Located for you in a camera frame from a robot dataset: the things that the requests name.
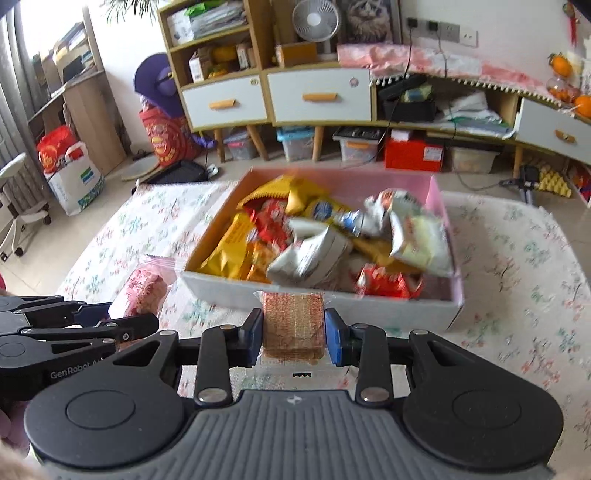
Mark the pink cracker pack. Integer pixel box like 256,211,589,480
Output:
108,267,168,318

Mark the brown cracker pack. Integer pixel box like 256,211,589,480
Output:
257,291,325,365

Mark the gold snack bar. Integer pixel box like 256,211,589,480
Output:
351,237,423,275

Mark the red white snack packet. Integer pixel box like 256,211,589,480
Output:
243,198,294,252

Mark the red white candy packet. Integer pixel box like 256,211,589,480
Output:
356,264,423,300

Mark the large yellow snack bag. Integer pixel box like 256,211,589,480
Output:
197,212,276,284

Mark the pink white cardboard box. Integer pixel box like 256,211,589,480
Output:
181,167,465,332

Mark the white office chair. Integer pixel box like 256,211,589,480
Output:
1,153,52,262

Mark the white green snack bag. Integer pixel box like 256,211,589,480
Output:
334,188,456,278

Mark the small yellow blue packet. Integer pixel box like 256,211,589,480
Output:
303,197,351,224

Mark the white shopping bag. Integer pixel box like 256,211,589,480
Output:
37,125,105,216

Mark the yellow crinkled snack bag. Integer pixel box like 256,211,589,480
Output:
238,175,329,215

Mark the floral tablecloth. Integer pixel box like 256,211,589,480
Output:
55,179,591,462

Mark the black grill pan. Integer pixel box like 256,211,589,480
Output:
144,160,209,185

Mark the red printed bag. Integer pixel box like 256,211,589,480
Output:
139,107,201,168

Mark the red shoe box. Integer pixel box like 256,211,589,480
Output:
384,138,444,173

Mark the clear storage bin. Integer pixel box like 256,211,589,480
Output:
223,129,259,161

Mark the blue lid storage bin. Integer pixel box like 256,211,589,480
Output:
276,126,315,162

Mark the wooden desk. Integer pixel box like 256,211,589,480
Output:
28,6,127,175

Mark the yellow egg tray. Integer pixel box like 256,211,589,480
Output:
537,166,572,198

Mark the purple plush toy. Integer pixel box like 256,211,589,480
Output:
134,53,217,152

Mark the black bag on shelf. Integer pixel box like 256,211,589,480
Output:
377,74,438,123

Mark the low wooden tv stand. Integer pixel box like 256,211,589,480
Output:
370,73,590,177

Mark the pink cloth cover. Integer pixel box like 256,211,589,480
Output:
337,43,558,104

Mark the wooden cabinet with drawers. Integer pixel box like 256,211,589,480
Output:
157,1,376,160

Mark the cardboard box on cabinet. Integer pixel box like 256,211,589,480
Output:
276,42,318,68

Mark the framed cat picture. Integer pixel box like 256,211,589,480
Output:
339,0,402,44

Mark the orange fruit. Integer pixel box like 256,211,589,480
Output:
548,53,573,79
573,95,591,119

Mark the white desk fan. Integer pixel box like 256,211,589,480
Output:
291,0,341,61

